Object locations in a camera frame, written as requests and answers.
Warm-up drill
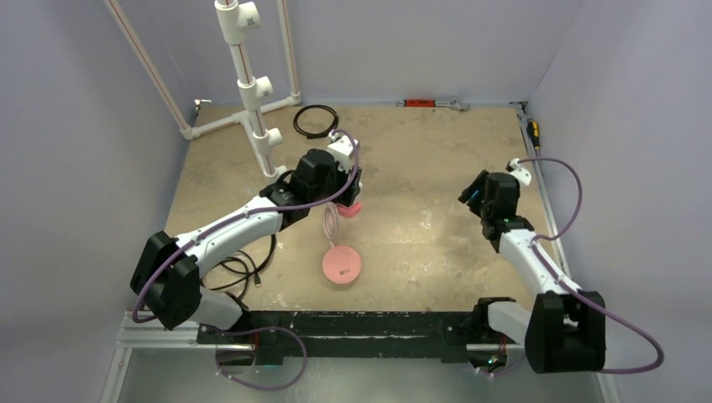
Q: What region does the pink plug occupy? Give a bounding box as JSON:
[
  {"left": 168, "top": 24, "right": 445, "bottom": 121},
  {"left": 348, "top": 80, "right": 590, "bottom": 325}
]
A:
[{"left": 336, "top": 201, "right": 363, "bottom": 218}]

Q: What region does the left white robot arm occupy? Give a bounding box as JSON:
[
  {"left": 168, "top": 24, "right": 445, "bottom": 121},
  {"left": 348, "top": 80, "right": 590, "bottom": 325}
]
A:
[{"left": 129, "top": 149, "right": 361, "bottom": 343}]

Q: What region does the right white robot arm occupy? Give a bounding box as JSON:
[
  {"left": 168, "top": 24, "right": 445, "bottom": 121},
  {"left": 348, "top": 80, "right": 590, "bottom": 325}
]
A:
[{"left": 458, "top": 170, "right": 606, "bottom": 374}]

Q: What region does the yellow black screwdriver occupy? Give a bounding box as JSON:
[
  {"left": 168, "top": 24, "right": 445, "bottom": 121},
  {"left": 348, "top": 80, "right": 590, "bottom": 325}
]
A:
[{"left": 526, "top": 120, "right": 541, "bottom": 151}]

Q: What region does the pink round puck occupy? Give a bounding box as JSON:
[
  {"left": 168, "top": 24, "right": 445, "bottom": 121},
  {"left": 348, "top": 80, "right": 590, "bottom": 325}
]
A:
[{"left": 322, "top": 245, "right": 362, "bottom": 285}]

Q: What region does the red adjustable wrench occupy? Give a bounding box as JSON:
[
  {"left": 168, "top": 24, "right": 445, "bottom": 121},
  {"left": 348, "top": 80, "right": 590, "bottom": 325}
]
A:
[{"left": 396, "top": 98, "right": 470, "bottom": 112}]

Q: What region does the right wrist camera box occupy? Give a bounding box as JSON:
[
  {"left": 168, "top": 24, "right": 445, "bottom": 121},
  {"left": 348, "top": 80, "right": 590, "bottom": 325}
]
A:
[{"left": 505, "top": 158, "right": 532, "bottom": 186}]

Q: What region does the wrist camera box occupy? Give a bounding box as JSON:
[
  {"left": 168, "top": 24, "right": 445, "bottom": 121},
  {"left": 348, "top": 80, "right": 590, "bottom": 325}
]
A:
[
  {"left": 505, "top": 158, "right": 532, "bottom": 186},
  {"left": 327, "top": 133, "right": 359, "bottom": 174}
]

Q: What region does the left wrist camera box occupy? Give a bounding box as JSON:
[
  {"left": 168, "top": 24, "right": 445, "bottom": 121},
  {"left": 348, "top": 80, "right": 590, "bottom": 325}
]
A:
[{"left": 327, "top": 133, "right": 359, "bottom": 174}]

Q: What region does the pink coiled cable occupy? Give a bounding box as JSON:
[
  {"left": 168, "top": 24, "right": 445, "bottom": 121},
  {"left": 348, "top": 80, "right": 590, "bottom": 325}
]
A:
[{"left": 323, "top": 202, "right": 342, "bottom": 250}]

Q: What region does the black cable ring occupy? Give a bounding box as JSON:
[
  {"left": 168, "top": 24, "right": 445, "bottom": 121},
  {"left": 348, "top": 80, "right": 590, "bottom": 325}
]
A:
[{"left": 293, "top": 104, "right": 339, "bottom": 139}]

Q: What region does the black USB cable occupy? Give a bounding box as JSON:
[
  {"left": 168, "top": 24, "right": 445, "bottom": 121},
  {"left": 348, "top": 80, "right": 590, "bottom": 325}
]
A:
[{"left": 200, "top": 233, "right": 278, "bottom": 293}]

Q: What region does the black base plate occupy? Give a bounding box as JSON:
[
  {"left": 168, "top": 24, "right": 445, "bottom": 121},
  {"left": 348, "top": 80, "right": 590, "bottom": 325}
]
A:
[{"left": 197, "top": 311, "right": 501, "bottom": 365}]

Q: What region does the white PVC pipe frame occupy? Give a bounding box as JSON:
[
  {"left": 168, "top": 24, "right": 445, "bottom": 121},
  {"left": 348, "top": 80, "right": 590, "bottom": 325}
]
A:
[{"left": 104, "top": 1, "right": 301, "bottom": 183}]

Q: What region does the aluminium frame rail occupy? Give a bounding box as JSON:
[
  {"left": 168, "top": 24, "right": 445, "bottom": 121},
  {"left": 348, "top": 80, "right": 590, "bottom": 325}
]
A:
[{"left": 115, "top": 310, "right": 223, "bottom": 350}]

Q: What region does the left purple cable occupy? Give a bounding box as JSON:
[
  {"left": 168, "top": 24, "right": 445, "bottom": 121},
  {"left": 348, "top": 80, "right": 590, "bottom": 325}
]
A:
[{"left": 131, "top": 128, "right": 362, "bottom": 393}]

